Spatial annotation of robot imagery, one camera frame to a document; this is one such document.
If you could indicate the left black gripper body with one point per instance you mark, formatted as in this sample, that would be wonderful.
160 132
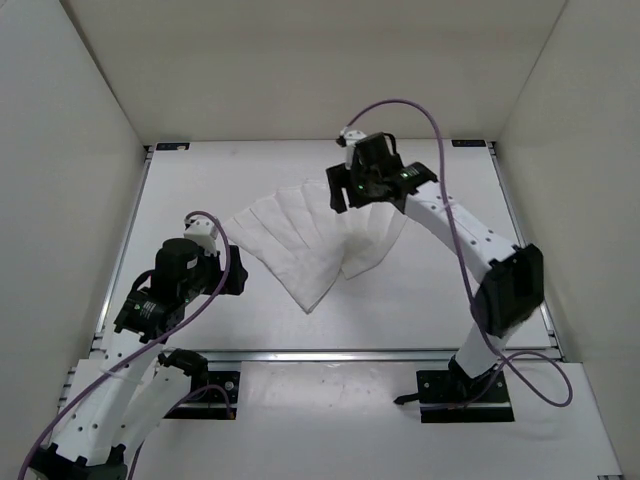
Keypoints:
206 274

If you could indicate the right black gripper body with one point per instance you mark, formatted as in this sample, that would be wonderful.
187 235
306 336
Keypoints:
364 191

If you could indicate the white pleated skirt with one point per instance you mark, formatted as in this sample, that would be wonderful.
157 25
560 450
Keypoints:
306 245

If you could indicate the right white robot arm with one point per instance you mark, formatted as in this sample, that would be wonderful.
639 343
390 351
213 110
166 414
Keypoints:
509 277

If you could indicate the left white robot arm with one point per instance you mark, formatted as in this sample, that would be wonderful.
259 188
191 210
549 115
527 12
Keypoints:
99 432

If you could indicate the right corner label sticker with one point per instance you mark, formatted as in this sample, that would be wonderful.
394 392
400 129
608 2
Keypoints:
468 143

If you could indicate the corner label sticker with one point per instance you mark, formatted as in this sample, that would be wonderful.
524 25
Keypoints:
468 143
172 146

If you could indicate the left corner label sticker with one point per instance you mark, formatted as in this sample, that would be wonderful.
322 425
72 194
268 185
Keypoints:
172 146

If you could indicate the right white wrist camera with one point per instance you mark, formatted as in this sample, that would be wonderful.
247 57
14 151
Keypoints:
348 137

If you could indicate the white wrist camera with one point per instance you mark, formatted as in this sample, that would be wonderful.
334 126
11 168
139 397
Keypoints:
348 137
203 231

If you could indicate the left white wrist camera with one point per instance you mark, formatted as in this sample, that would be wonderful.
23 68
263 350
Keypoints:
203 231

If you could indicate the aluminium front rail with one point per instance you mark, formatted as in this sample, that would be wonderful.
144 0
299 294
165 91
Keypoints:
324 356

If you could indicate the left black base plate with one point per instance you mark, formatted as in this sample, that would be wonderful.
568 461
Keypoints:
213 397

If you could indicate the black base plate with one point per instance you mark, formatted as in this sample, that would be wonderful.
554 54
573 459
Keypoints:
213 397
441 399

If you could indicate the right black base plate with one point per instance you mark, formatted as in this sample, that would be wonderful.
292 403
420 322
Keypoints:
441 399

